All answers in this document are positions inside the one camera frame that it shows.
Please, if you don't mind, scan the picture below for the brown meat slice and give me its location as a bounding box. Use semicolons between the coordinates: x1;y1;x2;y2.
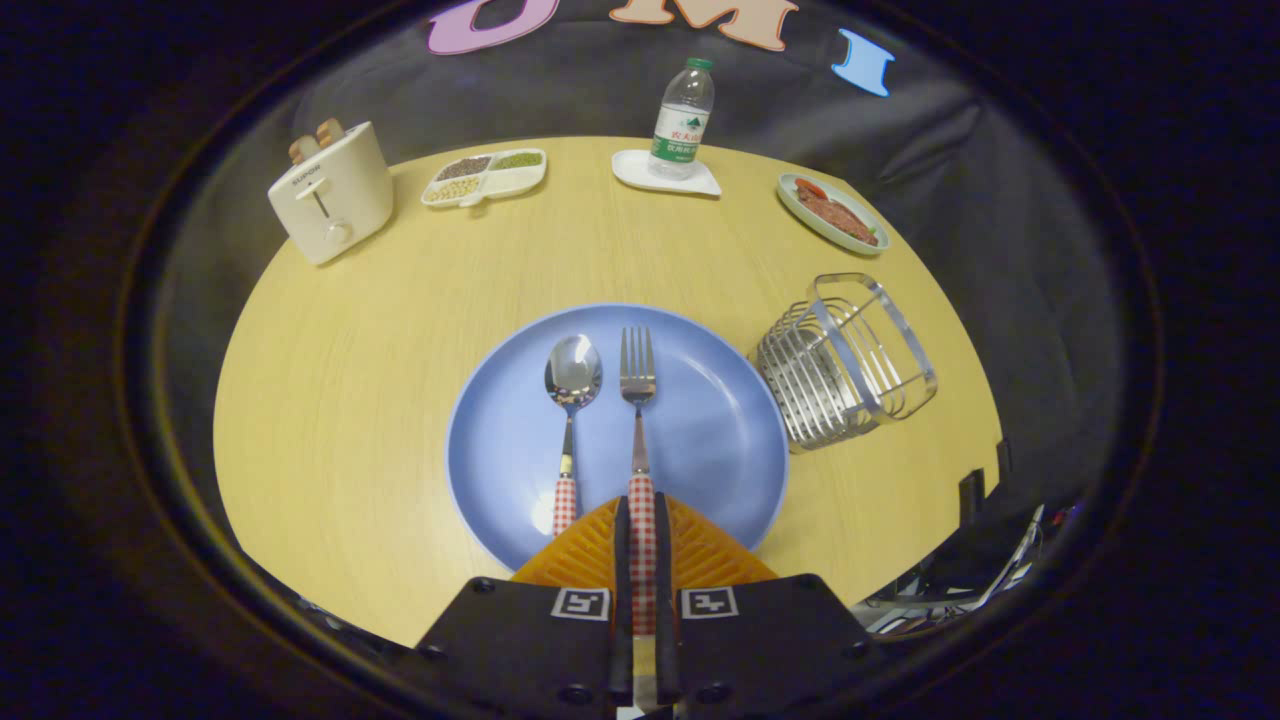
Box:
795;179;882;247

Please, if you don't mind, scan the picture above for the spoon with red checked handle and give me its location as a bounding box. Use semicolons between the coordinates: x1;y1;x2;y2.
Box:
544;334;604;539

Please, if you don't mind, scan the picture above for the blue round plate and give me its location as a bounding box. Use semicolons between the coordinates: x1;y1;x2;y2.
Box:
446;303;790;574

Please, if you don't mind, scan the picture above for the white square saucer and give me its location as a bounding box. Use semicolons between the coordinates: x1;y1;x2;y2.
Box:
612;149;723;199

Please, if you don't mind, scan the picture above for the white divided dish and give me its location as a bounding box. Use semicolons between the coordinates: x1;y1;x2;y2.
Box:
421;148;549;210

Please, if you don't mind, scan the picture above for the pale green oval plate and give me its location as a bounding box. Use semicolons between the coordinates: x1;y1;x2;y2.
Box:
777;173;891;257

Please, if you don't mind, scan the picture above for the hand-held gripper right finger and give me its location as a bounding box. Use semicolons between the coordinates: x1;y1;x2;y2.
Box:
654;492;883;720

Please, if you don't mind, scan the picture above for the fork with red checked handle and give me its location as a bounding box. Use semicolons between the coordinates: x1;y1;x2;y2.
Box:
619;326;659;641

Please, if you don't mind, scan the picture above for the black and silver equipment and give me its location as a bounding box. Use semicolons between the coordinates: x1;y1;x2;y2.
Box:
858;440;1086;641

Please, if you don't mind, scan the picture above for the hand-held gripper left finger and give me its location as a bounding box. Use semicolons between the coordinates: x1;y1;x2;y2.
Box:
412;495;636;720

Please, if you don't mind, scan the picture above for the silver wire basket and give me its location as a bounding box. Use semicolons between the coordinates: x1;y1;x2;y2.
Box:
749;272;939;455

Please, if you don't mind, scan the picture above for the cream toaster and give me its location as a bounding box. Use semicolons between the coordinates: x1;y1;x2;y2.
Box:
267;120;396;267

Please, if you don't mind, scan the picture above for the clear water bottle green label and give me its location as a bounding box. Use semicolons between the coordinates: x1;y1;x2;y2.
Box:
647;57;717;182

